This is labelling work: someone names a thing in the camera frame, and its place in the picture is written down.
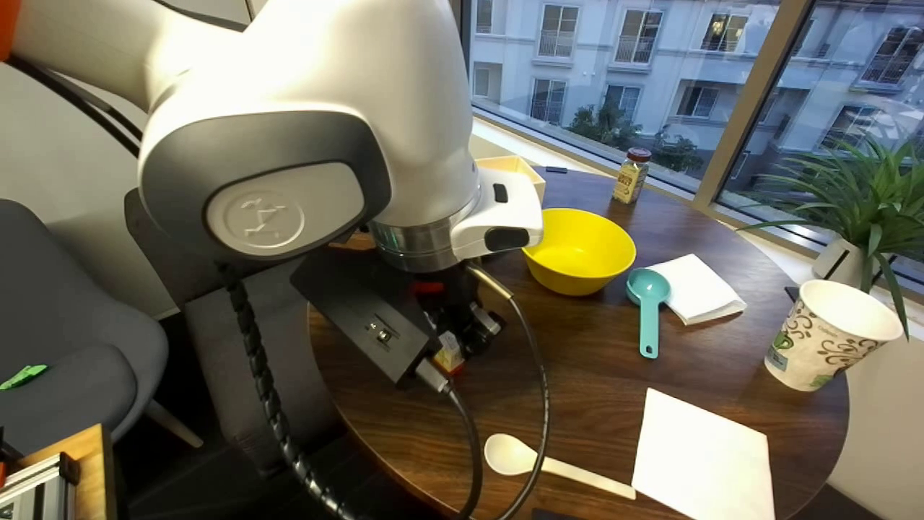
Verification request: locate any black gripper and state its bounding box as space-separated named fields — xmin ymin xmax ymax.
xmin=410 ymin=269 xmax=506 ymax=345

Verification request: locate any yellow bowl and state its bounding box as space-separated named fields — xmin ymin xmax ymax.
xmin=519 ymin=205 xmax=639 ymax=299

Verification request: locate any white plastic spoon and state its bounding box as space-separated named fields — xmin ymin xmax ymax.
xmin=483 ymin=430 xmax=639 ymax=504

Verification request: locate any light wooden box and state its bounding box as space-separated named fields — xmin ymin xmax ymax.
xmin=473 ymin=153 xmax=550 ymax=214

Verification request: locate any grey sofa chair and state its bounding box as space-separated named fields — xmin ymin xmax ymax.
xmin=125 ymin=185 xmax=350 ymax=474

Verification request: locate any teal plastic spoon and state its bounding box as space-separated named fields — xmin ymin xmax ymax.
xmin=623 ymin=266 xmax=677 ymax=362

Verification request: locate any small glass jar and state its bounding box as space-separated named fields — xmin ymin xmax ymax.
xmin=613 ymin=144 xmax=655 ymax=209

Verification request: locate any folded white napkin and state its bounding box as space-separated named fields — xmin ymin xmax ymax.
xmin=643 ymin=251 xmax=752 ymax=331

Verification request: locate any flat white napkin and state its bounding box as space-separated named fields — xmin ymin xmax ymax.
xmin=629 ymin=384 xmax=781 ymax=520

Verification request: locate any printed paper cup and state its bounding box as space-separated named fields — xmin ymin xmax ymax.
xmin=762 ymin=279 xmax=906 ymax=397

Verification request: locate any grey armchair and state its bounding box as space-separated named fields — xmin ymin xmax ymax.
xmin=0 ymin=198 xmax=171 ymax=458

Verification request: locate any white plant pot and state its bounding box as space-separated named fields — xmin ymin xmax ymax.
xmin=812 ymin=237 xmax=879 ymax=295

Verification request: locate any wooden board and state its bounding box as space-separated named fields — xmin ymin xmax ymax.
xmin=17 ymin=423 xmax=122 ymax=520

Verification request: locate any green potted plant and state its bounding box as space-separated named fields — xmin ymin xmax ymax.
xmin=760 ymin=133 xmax=924 ymax=342

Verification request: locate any small green object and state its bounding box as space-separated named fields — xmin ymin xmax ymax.
xmin=0 ymin=362 xmax=50 ymax=393

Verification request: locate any aluminium extrusion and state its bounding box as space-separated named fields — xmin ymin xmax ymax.
xmin=0 ymin=453 xmax=82 ymax=520

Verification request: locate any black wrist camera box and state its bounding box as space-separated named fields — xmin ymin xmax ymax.
xmin=290 ymin=251 xmax=438 ymax=391

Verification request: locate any thin black camera cable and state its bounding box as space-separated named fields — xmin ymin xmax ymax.
xmin=415 ymin=358 xmax=488 ymax=520

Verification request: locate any black braided cable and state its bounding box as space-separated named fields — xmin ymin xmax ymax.
xmin=223 ymin=266 xmax=558 ymax=520

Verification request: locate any brown window frame post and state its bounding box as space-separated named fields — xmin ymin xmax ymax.
xmin=691 ymin=0 xmax=814 ymax=212

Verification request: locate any black cable bundle along arm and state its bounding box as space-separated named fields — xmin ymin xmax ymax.
xmin=2 ymin=55 xmax=147 ymax=156

